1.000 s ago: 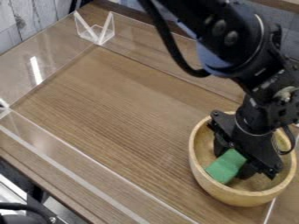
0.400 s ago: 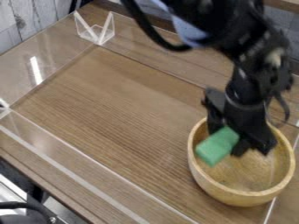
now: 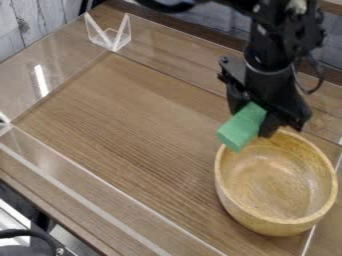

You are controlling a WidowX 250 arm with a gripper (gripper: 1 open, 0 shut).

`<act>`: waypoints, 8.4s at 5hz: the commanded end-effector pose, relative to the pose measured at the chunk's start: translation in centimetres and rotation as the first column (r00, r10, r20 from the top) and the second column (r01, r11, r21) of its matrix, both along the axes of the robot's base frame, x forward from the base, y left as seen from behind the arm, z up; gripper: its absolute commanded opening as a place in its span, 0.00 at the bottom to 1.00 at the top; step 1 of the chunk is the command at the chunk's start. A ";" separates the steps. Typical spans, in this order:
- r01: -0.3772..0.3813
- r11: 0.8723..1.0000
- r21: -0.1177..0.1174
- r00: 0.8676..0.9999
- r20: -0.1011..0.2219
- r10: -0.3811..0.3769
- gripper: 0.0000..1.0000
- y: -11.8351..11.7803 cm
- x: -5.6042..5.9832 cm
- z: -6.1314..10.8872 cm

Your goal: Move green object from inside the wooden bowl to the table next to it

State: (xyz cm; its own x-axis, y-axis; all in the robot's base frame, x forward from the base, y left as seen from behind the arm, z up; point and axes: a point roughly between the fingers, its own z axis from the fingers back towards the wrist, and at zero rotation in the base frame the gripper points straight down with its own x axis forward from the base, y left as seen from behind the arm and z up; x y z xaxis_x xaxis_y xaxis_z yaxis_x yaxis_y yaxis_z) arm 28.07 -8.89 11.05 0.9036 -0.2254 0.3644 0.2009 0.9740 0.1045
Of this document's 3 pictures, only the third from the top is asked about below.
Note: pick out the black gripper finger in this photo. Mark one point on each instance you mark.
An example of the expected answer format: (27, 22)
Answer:
(271, 123)
(238, 96)

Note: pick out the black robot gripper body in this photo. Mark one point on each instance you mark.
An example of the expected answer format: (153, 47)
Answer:
(273, 90)

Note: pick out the green rectangular block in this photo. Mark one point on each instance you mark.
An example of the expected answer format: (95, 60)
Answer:
(241, 129)

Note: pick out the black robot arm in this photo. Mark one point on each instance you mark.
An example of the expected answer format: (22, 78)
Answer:
(286, 32)

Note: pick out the round wooden bowl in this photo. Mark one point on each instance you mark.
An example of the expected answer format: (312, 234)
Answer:
(278, 185)

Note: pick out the clear acrylic tray wall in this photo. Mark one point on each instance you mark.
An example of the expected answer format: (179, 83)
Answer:
(107, 144)

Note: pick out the clear acrylic corner bracket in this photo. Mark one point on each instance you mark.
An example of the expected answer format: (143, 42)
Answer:
(110, 39)

